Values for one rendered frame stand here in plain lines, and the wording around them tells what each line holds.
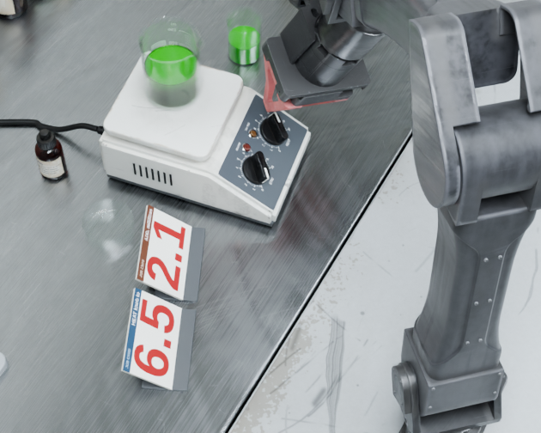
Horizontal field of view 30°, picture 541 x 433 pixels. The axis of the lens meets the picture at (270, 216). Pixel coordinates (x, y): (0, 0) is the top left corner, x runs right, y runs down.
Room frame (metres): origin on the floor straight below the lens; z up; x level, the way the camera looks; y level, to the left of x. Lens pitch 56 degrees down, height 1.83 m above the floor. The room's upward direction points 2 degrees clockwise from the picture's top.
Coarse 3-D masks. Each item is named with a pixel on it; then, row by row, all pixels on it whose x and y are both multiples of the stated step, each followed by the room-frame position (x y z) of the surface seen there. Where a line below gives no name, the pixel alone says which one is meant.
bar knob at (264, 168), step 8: (256, 152) 0.66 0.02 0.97; (248, 160) 0.66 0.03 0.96; (256, 160) 0.65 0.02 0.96; (264, 160) 0.65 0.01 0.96; (248, 168) 0.65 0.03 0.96; (256, 168) 0.65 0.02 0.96; (264, 168) 0.64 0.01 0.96; (248, 176) 0.64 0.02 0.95; (256, 176) 0.64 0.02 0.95; (264, 176) 0.63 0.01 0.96; (256, 184) 0.63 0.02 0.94
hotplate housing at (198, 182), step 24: (240, 96) 0.73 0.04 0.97; (240, 120) 0.70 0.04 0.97; (120, 144) 0.66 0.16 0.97; (216, 144) 0.67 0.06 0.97; (120, 168) 0.66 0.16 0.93; (144, 168) 0.65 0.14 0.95; (168, 168) 0.64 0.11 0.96; (192, 168) 0.64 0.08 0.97; (216, 168) 0.64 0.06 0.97; (168, 192) 0.64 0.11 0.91; (192, 192) 0.63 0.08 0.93; (216, 192) 0.62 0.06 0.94; (240, 192) 0.62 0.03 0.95; (240, 216) 0.62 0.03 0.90; (264, 216) 0.61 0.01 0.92
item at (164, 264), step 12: (156, 216) 0.59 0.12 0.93; (156, 228) 0.58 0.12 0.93; (168, 228) 0.59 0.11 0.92; (180, 228) 0.60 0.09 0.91; (156, 240) 0.57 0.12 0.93; (168, 240) 0.57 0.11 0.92; (180, 240) 0.58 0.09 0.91; (156, 252) 0.55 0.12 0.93; (168, 252) 0.56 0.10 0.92; (180, 252) 0.57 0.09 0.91; (156, 264) 0.54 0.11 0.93; (168, 264) 0.55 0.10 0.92; (180, 264) 0.55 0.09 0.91; (144, 276) 0.52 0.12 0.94; (156, 276) 0.53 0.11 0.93; (168, 276) 0.53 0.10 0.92; (180, 276) 0.54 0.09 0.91; (168, 288) 0.52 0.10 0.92
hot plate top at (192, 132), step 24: (216, 72) 0.75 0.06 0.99; (120, 96) 0.71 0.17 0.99; (144, 96) 0.71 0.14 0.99; (216, 96) 0.72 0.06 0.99; (120, 120) 0.68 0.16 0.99; (144, 120) 0.68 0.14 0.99; (168, 120) 0.68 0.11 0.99; (192, 120) 0.68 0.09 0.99; (216, 120) 0.68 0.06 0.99; (144, 144) 0.65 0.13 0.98; (168, 144) 0.65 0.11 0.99; (192, 144) 0.65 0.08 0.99
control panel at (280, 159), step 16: (256, 96) 0.74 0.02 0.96; (256, 112) 0.72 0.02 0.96; (272, 112) 0.73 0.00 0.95; (240, 128) 0.69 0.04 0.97; (256, 128) 0.70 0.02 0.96; (288, 128) 0.71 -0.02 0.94; (304, 128) 0.72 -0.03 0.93; (240, 144) 0.67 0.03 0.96; (256, 144) 0.68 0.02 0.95; (288, 144) 0.70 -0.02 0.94; (224, 160) 0.65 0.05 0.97; (240, 160) 0.66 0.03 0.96; (272, 160) 0.67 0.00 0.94; (288, 160) 0.68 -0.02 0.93; (224, 176) 0.63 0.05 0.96; (240, 176) 0.64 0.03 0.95; (272, 176) 0.65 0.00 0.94; (288, 176) 0.66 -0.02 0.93; (256, 192) 0.62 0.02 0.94; (272, 192) 0.63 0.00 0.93; (272, 208) 0.61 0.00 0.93
